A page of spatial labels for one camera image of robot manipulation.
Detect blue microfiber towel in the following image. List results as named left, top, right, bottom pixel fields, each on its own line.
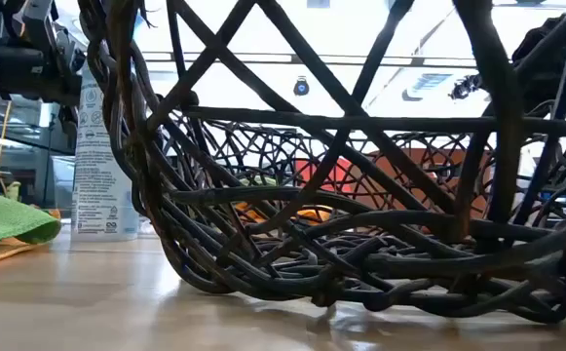
left=538, top=183, right=566, bottom=203

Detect green microfiber towel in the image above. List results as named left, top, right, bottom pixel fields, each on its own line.
left=0, top=169, right=63, bottom=246

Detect red plastic bin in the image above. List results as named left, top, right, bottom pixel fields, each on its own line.
left=292, top=156, right=357, bottom=195

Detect dark woven wicker basket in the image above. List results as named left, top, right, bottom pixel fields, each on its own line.
left=163, top=109, right=566, bottom=230
left=78, top=0, right=566, bottom=326

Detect clear spray bottle white trigger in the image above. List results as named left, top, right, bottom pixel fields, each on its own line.
left=69, top=60, right=140, bottom=243

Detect blue round wall device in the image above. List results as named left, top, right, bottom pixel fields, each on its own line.
left=292, top=75, right=311, bottom=98

